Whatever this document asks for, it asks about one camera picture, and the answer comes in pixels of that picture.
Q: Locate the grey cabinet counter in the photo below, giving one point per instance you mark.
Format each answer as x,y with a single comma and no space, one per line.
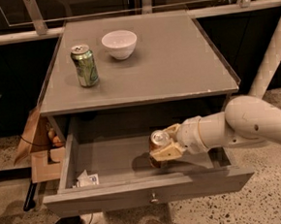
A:
173,60

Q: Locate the black bar on floor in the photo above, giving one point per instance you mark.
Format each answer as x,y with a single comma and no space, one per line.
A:
29,201

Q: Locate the green soda can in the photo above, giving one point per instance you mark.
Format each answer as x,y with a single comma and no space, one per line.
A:
84,61

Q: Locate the white paper packets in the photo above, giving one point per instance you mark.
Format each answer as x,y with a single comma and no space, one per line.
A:
86,180

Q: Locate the grey open top drawer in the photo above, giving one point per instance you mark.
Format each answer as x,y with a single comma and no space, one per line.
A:
118,153

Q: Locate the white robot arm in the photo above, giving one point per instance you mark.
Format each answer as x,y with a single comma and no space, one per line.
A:
247,119

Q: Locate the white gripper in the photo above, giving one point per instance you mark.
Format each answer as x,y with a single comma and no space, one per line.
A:
188,135

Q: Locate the brown cardboard box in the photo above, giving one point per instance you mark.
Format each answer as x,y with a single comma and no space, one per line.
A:
42,146

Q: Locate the metal drawer knob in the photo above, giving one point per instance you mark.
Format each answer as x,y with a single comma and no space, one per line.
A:
154,200

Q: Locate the orange soda can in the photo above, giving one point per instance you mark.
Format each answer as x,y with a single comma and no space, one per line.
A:
157,140

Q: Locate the white ceramic bowl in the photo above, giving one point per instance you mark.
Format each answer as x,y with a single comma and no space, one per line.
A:
120,44

